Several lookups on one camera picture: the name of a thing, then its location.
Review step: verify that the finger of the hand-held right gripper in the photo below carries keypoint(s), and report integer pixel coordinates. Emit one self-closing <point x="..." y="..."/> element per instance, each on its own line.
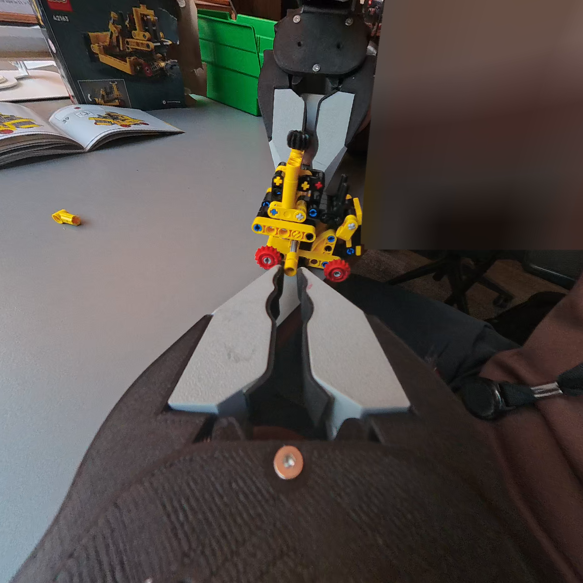
<point x="337" y="123"/>
<point x="284" y="118"/>

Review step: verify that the person's dark trouser leg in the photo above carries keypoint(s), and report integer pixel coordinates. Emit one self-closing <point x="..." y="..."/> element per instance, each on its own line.
<point x="432" y="328"/>

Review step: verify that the green plastic storage bin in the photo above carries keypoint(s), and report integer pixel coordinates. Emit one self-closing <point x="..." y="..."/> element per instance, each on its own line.
<point x="227" y="59"/>

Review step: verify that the yellow black lego vehicle model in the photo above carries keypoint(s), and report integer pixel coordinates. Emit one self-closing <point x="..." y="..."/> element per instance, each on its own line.
<point x="291" y="182"/>

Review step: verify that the open lego instruction booklet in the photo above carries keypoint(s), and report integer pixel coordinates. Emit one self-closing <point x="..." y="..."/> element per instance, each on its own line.
<point x="114" y="123"/>

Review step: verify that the yellow lego tube connector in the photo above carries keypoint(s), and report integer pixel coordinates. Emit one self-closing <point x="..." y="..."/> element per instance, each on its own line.
<point x="291" y="263"/>

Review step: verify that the black office chair base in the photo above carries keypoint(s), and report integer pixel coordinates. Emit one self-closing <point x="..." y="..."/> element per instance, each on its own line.
<point x="455" y="273"/>

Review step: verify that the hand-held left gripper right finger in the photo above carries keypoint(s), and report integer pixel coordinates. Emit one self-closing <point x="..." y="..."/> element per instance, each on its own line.
<point x="355" y="360"/>

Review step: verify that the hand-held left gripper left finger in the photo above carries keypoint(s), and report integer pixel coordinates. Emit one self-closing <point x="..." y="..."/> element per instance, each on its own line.
<point x="227" y="355"/>

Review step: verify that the white stand base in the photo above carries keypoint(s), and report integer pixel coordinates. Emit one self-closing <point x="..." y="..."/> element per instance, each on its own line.
<point x="27" y="89"/>

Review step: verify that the yellow lego pin connector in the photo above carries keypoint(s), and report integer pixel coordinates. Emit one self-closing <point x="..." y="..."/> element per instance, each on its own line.
<point x="66" y="217"/>

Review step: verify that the dark lego set box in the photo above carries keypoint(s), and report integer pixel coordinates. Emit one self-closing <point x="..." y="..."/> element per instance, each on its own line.
<point x="127" y="45"/>

